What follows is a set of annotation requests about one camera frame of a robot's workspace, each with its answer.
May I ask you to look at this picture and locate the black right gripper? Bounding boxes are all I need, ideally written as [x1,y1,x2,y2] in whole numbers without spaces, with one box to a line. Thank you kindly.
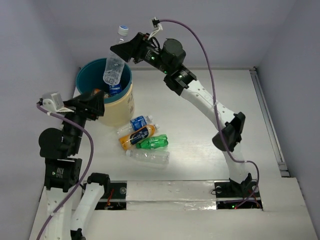
[110,31,171,75]

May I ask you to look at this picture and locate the large clear ribbed bottle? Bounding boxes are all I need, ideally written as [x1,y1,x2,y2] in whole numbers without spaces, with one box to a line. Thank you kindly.
[102,25,129,86]

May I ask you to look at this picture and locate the blue label clear bottle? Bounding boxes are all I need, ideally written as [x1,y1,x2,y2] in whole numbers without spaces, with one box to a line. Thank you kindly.
[108,83,123,97]

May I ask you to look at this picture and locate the green plastic bottle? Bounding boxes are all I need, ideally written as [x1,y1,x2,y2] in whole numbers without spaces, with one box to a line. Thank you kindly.
[136,134,169,150]

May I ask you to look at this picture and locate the clear bottle white cap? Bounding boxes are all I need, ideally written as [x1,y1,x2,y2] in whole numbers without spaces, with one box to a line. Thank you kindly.
[125,149,170,169]

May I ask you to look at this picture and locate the orange label tea bottle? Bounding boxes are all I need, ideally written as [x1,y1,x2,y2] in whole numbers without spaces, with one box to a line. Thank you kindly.
[92,88,110,99]

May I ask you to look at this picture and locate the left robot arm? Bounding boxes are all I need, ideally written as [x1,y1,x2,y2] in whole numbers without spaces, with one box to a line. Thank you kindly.
[36,90,111,240]

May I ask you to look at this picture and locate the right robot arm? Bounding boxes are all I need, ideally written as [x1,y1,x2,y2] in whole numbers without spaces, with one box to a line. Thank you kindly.
[110,32,256,198]

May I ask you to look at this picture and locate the teal and cream bin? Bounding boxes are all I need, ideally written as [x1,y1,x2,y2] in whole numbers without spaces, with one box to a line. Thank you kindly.
[75,58,135,127]

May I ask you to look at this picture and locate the small blue label bottle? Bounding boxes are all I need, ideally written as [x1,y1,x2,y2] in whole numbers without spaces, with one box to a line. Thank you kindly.
[117,115,153,136]

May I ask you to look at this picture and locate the orange bottle dark label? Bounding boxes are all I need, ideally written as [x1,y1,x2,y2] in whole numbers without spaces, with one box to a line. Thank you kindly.
[118,124,160,151]

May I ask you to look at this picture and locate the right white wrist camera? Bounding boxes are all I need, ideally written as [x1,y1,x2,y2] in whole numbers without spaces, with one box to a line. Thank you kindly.
[148,17,163,40]

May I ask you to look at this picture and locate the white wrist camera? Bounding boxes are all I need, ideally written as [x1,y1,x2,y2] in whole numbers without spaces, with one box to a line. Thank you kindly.
[148,17,163,40]
[36,92,75,116]

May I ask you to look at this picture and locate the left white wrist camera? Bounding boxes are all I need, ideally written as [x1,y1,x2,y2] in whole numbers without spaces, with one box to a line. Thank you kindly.
[36,92,75,116]

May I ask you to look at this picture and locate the silver taped front rail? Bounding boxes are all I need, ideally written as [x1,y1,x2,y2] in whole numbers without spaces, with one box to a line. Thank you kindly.
[79,179,263,211]

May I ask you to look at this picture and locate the aluminium side rail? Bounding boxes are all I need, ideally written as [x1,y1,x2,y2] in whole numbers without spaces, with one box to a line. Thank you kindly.
[249,67,291,178]

